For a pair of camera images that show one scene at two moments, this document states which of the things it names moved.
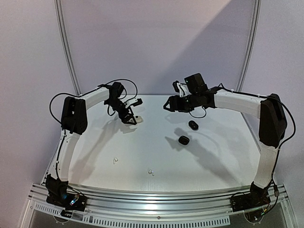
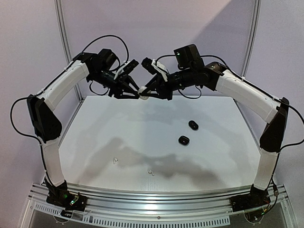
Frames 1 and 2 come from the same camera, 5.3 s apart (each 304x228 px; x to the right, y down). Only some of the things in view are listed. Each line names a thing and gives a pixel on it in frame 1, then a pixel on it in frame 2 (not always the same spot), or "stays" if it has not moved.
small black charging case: (184, 140) stays
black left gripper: (125, 119) → (120, 84)
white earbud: (115, 159) stays
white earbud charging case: (138, 118) → (141, 89)
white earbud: (149, 172) stays
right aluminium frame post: (250, 46) stays
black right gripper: (176, 103) → (165, 88)
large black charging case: (193, 125) stays
